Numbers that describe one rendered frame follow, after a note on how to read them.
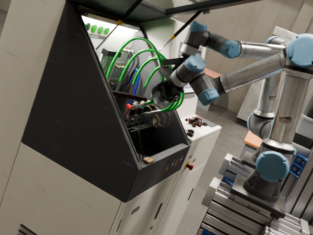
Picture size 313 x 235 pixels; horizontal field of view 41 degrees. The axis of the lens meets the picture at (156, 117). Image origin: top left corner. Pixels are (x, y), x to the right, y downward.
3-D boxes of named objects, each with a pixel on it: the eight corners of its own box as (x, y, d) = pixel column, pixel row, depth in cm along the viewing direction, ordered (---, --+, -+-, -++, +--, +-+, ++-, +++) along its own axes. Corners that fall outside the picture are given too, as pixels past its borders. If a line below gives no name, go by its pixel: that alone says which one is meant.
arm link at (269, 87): (258, 142, 219) (281, 39, 200) (242, 131, 232) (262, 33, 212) (276, 141, 224) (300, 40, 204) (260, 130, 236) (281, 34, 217)
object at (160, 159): (129, 200, 176) (143, 167, 172) (121, 196, 177) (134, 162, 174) (178, 171, 233) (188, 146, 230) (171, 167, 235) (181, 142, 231)
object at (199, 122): (197, 130, 260) (200, 122, 258) (182, 122, 263) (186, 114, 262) (207, 126, 281) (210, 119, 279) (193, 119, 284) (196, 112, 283)
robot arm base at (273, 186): (277, 195, 176) (287, 174, 174) (277, 206, 162) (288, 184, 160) (244, 179, 180) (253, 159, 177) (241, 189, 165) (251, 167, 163)
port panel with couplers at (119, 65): (108, 93, 231) (128, 40, 224) (103, 90, 232) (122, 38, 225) (119, 92, 243) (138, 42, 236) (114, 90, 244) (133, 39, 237)
